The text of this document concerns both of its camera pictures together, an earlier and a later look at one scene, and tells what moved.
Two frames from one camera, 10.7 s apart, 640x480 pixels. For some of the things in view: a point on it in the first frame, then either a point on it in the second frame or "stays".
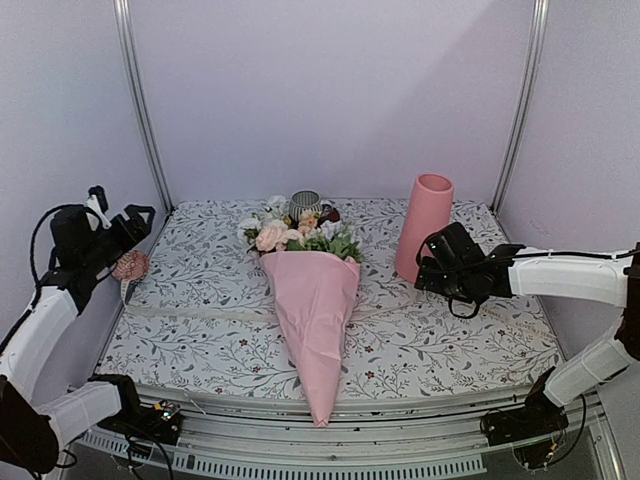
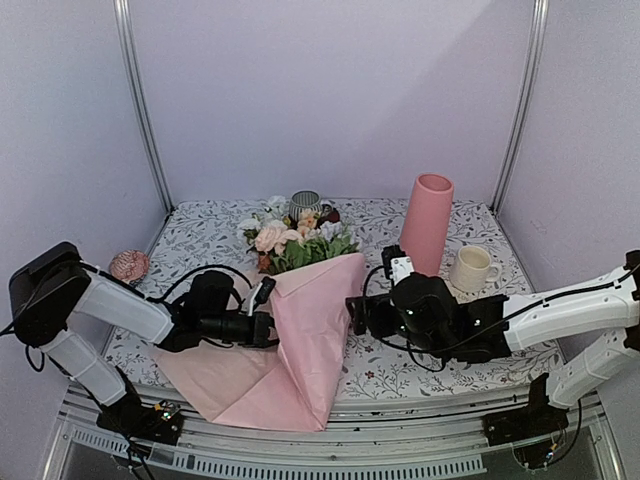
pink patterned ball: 132,265 stays
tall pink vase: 430,210 stays
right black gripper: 427,278 → 378,304
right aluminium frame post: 537,41 stays
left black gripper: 136,232 → 261,331
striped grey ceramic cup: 304,200 stays
